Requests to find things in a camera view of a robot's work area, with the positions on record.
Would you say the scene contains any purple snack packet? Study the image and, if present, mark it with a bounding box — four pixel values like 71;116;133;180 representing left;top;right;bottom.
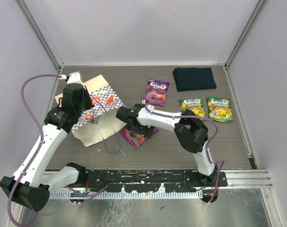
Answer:
120;129;148;148

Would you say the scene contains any blue checkered paper bag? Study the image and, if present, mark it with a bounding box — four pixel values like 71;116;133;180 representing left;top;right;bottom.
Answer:
54;74;126;155

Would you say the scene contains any green snack packet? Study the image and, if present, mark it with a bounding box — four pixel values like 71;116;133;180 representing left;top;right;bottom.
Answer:
179;98;205;117

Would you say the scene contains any green Fox's candy packet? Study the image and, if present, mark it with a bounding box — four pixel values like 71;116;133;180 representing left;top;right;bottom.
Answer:
206;96;233;123

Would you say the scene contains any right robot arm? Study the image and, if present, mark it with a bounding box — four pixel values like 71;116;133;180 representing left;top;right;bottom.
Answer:
116;104;218;186

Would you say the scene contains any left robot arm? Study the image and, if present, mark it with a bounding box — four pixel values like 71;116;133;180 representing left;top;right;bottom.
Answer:
0;83;93;211

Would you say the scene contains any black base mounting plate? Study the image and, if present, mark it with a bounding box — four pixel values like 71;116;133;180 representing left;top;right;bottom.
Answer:
68;170;228;193

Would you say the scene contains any folded navy cloth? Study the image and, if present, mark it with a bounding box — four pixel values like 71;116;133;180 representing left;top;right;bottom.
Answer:
172;67;217;92

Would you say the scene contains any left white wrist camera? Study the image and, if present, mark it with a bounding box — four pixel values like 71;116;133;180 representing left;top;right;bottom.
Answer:
66;71;84;86

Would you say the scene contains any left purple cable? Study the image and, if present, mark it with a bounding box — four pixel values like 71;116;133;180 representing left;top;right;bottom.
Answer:
7;74;68;227

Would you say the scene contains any left aluminium frame post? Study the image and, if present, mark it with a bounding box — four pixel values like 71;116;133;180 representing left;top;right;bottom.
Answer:
15;0;64;71

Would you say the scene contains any aluminium frame post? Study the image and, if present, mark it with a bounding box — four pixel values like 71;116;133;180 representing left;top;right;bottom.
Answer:
15;0;64;71
224;0;268;69

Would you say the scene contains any right aluminium frame post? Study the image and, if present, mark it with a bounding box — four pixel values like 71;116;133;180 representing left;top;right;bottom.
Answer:
224;0;268;69

